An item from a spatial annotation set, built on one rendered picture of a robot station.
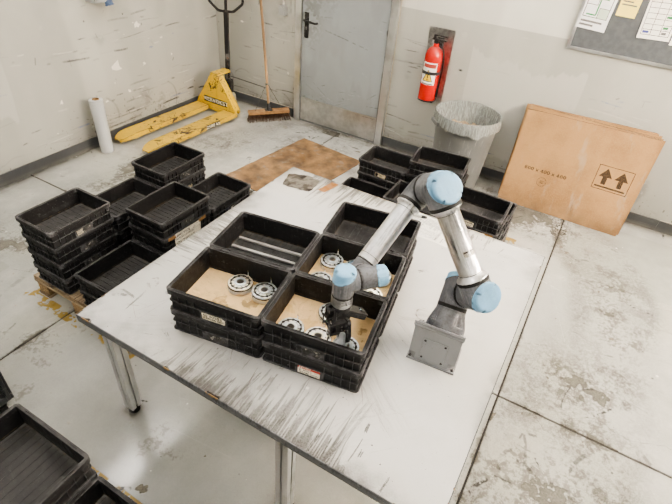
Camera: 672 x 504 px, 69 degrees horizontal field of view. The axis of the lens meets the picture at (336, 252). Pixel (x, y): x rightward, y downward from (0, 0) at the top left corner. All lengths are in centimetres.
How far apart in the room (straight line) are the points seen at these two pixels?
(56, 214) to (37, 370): 91
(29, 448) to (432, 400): 148
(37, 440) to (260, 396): 84
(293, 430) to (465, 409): 63
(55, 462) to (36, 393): 93
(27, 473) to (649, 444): 283
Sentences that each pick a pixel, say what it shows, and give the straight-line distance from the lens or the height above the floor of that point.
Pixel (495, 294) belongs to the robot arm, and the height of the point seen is 108.
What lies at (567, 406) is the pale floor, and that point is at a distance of 309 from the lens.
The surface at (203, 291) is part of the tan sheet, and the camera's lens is 207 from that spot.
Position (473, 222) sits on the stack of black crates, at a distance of 322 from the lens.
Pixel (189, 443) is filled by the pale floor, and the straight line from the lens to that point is 262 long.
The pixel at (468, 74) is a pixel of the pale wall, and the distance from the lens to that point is 473.
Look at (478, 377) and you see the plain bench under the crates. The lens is 205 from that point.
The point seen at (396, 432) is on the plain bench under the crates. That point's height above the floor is 70.
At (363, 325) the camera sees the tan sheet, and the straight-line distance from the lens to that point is 193.
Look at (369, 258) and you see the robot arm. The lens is 174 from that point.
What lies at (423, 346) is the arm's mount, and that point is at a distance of 196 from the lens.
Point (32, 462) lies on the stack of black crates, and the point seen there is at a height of 49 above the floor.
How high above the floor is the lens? 222
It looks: 38 degrees down
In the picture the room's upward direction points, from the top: 5 degrees clockwise
